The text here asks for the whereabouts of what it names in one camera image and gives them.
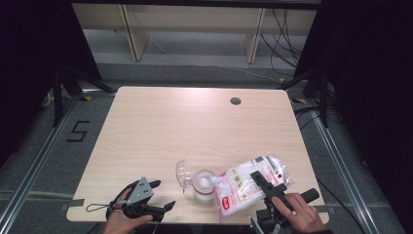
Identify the grey round table grommet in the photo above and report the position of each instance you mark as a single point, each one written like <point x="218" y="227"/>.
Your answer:
<point x="235" y="101"/>

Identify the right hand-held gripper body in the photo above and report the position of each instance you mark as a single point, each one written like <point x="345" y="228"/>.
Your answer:
<point x="264" y="222"/>

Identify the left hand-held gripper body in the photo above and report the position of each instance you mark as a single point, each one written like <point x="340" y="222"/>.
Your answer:
<point x="140" y="191"/>

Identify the black curtain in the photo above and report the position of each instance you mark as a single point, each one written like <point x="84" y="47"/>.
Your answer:
<point x="373" y="81"/>
<point x="26" y="65"/>

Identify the red and white sugar bag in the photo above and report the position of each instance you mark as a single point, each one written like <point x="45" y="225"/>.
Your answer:
<point x="238" y="191"/>

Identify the grey tape strip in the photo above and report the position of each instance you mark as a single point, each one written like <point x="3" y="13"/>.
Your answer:
<point x="76" y="203"/>
<point x="324" y="209"/>

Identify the person's right hand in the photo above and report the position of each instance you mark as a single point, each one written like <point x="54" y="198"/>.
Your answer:
<point x="303" y="217"/>

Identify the black metal stand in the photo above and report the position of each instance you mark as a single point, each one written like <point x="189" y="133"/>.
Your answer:
<point x="57" y="97"/>
<point x="323" y="104"/>

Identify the clear glass jar with lid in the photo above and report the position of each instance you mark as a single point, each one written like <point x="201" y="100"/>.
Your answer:
<point x="186" y="175"/>

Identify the beige wooden shelf unit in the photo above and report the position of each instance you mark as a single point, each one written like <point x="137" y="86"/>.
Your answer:
<point x="138" y="42"/>

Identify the person's left hand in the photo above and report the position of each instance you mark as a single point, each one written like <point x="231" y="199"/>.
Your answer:
<point x="118" y="224"/>

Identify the aluminium floor rail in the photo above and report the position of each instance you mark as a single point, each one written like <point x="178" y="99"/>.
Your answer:
<point x="35" y="165"/>
<point x="337" y="162"/>

